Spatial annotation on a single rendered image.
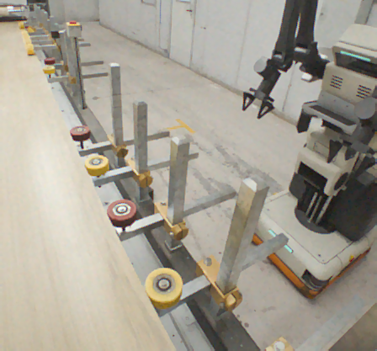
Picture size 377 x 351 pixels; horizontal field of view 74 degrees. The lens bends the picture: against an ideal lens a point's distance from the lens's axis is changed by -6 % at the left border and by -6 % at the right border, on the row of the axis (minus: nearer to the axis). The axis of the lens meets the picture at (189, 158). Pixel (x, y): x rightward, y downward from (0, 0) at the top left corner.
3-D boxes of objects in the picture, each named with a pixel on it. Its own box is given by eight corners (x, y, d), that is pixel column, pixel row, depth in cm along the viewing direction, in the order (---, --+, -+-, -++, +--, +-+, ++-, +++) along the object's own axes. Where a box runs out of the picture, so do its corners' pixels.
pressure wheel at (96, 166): (90, 196, 91) (86, 169, 84) (87, 182, 96) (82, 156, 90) (113, 190, 94) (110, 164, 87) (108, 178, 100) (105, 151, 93)
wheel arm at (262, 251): (278, 239, 82) (282, 230, 80) (286, 247, 80) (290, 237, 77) (152, 307, 61) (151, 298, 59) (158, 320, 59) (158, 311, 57)
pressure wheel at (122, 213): (123, 251, 73) (119, 223, 67) (104, 236, 77) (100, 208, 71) (143, 234, 79) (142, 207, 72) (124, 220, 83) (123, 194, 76)
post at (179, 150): (173, 252, 93) (183, 132, 67) (178, 260, 91) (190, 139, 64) (165, 256, 91) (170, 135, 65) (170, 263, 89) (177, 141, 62)
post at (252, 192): (217, 305, 73) (257, 171, 47) (225, 316, 71) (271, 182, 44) (207, 311, 72) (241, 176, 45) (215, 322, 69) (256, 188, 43)
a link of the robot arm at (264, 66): (294, 61, 103) (278, 55, 109) (281, 46, 95) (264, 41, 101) (278, 87, 106) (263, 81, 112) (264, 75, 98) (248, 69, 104)
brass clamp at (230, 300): (211, 263, 73) (214, 252, 70) (242, 304, 64) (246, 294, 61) (193, 273, 70) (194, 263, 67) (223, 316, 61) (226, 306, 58)
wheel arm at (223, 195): (229, 194, 99) (230, 184, 97) (235, 199, 97) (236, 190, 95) (116, 236, 79) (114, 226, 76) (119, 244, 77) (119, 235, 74)
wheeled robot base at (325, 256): (299, 199, 215) (309, 175, 202) (369, 253, 172) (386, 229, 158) (237, 229, 184) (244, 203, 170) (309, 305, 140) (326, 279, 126)
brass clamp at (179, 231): (168, 209, 91) (169, 198, 88) (189, 236, 81) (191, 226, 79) (152, 215, 88) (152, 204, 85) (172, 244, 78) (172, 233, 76)
